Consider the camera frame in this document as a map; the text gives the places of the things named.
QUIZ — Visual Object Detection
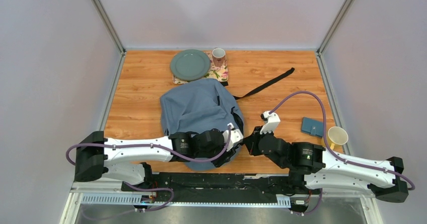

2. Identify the blue-grey backpack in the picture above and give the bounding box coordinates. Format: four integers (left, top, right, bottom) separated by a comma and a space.
160, 67, 296, 172

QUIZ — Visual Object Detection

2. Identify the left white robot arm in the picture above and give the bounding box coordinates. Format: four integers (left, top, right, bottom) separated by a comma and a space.
66, 124, 243, 191

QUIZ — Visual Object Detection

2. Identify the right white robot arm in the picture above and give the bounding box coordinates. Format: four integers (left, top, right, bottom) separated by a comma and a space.
243, 126, 409, 203

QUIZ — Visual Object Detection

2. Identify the teal wallet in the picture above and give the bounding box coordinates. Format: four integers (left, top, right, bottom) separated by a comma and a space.
301, 117, 324, 138

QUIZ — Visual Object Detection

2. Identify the yellow mug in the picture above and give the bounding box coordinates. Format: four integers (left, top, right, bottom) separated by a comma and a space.
324, 126, 348, 150

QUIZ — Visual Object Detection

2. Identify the floral placemat tray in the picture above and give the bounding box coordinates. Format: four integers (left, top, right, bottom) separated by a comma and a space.
172, 51, 229, 85

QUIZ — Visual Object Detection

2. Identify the green ceramic plate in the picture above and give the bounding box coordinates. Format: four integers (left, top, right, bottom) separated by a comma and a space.
170, 49, 211, 81

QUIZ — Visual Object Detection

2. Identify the pink patterned mug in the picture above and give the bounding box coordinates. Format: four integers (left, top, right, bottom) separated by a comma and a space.
211, 48, 226, 67

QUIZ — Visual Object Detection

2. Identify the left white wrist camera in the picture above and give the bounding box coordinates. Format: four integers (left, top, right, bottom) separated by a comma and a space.
222, 123, 243, 152

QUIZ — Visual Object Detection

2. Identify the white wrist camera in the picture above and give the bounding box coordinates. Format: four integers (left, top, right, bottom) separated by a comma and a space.
260, 111, 280, 134
222, 123, 243, 152

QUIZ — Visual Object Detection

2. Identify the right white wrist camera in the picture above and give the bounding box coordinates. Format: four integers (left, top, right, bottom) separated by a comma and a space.
260, 111, 280, 134

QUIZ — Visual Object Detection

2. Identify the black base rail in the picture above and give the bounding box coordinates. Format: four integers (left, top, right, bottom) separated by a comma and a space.
121, 163, 321, 205

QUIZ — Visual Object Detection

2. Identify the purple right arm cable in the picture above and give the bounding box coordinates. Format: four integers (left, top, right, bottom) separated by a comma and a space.
268, 91, 416, 216

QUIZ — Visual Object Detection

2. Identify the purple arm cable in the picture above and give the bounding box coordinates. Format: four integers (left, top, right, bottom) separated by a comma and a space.
268, 91, 416, 216
65, 124, 233, 213

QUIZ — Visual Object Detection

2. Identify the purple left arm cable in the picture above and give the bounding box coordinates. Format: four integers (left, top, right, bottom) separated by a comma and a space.
65, 124, 233, 213

